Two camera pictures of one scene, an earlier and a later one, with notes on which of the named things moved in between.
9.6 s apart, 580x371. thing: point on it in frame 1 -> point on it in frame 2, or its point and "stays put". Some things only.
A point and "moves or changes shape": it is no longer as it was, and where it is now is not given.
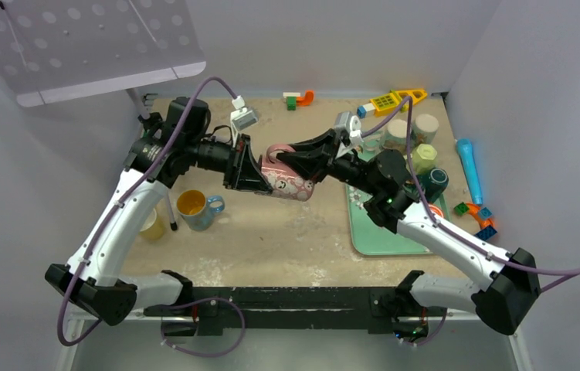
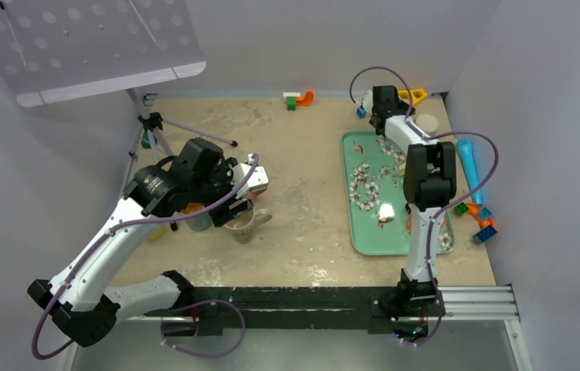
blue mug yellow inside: x=197 y=209 stays put
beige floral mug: x=395 y=137 moves or changes shape
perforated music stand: x=47 y=50 stays put
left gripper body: x=242 y=148 -> x=220 y=184
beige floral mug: x=424 y=130 stays put
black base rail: x=214 y=308 stays put
